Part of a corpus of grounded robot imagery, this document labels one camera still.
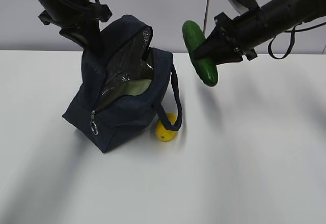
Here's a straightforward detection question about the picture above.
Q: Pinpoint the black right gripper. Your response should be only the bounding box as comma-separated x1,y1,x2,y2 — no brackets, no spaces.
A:
195,12,257,65

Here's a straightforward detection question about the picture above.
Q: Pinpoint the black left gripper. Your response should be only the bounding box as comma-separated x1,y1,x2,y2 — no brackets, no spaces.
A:
39,3,112,55

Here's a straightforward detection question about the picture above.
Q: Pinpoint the green cucumber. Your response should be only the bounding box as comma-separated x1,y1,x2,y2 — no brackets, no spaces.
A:
182,20,218,87

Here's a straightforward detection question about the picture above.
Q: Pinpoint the dark blue lunch bag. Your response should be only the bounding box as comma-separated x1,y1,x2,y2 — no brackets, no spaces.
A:
63,15,183,153

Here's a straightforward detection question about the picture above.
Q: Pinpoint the green lid glass lunchbox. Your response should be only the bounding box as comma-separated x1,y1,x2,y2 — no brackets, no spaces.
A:
125,79,152,96

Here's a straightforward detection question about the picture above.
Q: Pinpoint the yellow lemon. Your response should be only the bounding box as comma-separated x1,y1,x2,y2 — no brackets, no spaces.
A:
155,113,177,142

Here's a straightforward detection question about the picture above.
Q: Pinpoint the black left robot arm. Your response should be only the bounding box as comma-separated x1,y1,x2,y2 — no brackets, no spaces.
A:
38,0,112,55

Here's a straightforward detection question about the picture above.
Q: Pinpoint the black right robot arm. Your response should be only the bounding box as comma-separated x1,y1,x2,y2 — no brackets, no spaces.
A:
193,0,325,65

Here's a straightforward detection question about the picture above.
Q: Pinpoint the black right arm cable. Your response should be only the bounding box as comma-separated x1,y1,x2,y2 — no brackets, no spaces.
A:
268,21,326,60

